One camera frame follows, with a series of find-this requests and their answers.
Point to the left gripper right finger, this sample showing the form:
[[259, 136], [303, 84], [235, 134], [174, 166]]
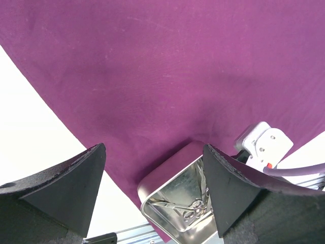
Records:
[[249, 204]]

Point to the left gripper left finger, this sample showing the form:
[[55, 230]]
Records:
[[57, 202]]

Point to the steel instrument tray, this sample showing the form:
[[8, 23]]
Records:
[[180, 179]]

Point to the purple surgical cloth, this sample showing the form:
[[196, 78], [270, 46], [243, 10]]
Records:
[[145, 78]]

